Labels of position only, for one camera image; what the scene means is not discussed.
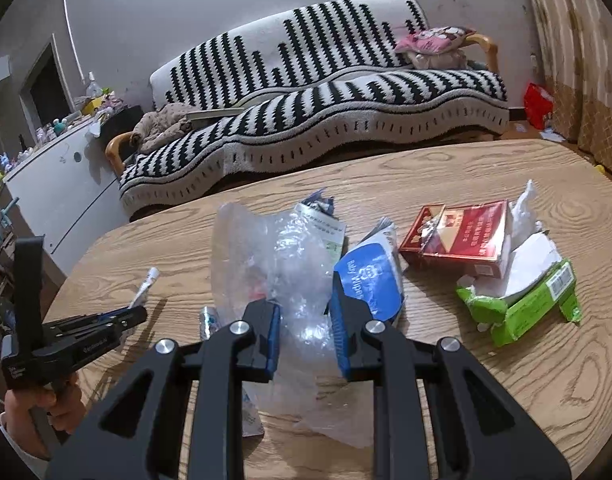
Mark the clear plastic bottle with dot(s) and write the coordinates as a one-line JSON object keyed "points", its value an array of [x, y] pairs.
{"points": [[93, 87]]}

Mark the small silver foil wrapper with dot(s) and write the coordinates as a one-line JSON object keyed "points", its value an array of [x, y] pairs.
{"points": [[209, 321]]}

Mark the clear plastic bag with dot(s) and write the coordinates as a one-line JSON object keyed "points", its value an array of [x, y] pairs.
{"points": [[266, 260]]}

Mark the beige patterned curtain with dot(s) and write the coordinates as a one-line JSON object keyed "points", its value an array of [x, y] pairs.
{"points": [[581, 60]]}

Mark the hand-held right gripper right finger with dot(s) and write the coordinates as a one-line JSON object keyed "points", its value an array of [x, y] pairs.
{"points": [[338, 330]]}

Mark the white cabinet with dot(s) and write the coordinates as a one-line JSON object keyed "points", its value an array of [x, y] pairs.
{"points": [[61, 195]]}

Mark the white plastic toy chassis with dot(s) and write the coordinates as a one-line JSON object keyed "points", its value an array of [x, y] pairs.
{"points": [[478, 307]]}

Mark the crumpled white plastic wrap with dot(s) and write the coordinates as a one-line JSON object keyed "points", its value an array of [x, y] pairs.
{"points": [[523, 210]]}

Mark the red plastic bag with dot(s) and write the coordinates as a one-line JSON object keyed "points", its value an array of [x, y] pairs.
{"points": [[538, 105]]}

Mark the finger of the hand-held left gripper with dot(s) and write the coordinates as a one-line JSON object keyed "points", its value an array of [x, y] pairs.
{"points": [[128, 319]]}

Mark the person's left hand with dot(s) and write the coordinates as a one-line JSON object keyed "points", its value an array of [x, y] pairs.
{"points": [[71, 410]]}

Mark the white paper sheet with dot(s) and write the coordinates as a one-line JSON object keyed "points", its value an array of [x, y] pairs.
{"points": [[528, 265]]}

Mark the pink pillow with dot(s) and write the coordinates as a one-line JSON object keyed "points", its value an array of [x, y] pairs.
{"points": [[433, 40]]}

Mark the red cardboard carton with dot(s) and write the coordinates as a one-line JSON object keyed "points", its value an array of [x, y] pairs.
{"points": [[461, 240]]}

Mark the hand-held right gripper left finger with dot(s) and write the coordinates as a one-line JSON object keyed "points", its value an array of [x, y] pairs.
{"points": [[272, 345]]}

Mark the wooden-armed sofa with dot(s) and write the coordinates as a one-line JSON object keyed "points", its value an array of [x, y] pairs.
{"points": [[486, 42]]}

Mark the white printed pouch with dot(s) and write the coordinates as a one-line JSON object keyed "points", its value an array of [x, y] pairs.
{"points": [[323, 225]]}

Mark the small white tube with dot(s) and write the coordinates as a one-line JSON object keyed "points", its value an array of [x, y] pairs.
{"points": [[147, 285]]}

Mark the beige folded cloth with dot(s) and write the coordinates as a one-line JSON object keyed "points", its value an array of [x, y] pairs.
{"points": [[436, 60]]}

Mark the row of small bottles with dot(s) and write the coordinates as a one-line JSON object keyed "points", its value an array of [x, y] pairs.
{"points": [[51, 132]]}

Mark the blue wipes packet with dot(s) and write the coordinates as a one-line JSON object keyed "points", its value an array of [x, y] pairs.
{"points": [[371, 275]]}

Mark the wooden table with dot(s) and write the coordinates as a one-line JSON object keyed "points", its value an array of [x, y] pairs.
{"points": [[536, 410]]}

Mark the green barcoded carton piece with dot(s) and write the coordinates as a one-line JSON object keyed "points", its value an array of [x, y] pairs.
{"points": [[536, 307]]}

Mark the black box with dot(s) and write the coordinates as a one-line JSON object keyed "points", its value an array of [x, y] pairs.
{"points": [[121, 122]]}

